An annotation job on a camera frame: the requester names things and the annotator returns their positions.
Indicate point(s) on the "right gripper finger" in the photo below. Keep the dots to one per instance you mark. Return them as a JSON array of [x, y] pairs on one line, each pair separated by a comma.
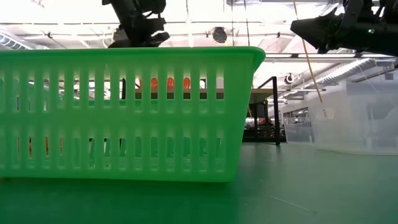
[[320, 31]]

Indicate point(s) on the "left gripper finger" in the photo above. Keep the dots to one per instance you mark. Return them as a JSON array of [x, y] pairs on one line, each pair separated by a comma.
[[149, 41]]

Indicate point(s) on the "green slotted plastic basket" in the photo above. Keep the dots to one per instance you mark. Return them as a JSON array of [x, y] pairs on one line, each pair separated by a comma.
[[124, 118]]

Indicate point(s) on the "clear plastic bag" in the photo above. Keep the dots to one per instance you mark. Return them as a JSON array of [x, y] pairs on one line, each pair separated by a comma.
[[357, 130]]

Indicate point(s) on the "clear plastic bin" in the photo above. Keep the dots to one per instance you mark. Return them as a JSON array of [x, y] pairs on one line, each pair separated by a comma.
[[297, 130]]

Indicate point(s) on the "wooden shelf with black legs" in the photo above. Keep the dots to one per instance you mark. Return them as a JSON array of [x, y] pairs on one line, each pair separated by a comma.
[[275, 109]]

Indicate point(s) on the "ceiling light strip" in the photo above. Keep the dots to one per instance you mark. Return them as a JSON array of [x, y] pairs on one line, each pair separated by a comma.
[[326, 55]]

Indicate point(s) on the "black background monitor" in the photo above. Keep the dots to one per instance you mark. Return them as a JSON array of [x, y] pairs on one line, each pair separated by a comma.
[[259, 110]]

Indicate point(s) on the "ribbed ceiling duct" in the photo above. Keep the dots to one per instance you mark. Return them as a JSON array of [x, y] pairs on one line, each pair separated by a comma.
[[348, 71], [12, 42]]

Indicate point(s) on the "black table frame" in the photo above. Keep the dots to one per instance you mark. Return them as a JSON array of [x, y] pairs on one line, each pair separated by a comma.
[[264, 140]]

